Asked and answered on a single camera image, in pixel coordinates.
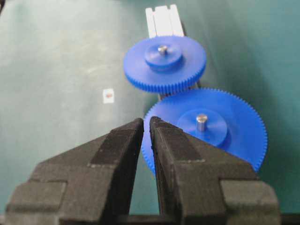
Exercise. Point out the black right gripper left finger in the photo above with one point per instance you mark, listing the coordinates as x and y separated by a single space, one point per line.
86 185

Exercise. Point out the aluminium extrusion rail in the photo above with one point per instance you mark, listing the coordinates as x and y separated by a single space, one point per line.
164 21

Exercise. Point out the small white paper tag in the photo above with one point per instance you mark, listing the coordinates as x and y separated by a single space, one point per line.
108 96

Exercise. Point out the small blue gear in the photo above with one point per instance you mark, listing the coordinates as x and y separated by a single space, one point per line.
181 67

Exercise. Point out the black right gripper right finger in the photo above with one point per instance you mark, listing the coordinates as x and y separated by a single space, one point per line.
200 184

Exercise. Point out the large blue gear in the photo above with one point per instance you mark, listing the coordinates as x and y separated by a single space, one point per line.
233 125

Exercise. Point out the steel shaft under large gear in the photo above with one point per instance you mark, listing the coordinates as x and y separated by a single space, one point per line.
201 122

